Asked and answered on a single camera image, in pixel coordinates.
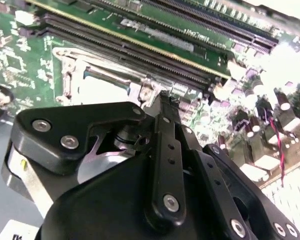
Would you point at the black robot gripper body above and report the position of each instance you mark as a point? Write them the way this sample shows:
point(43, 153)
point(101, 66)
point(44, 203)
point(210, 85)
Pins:
point(102, 200)

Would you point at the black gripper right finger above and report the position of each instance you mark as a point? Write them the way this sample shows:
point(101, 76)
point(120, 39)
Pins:
point(210, 170)

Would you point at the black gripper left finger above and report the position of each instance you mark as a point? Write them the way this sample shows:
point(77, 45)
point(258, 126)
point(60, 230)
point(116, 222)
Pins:
point(65, 117)

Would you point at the silver square CPU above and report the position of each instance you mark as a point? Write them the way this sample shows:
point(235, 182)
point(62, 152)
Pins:
point(102, 92)

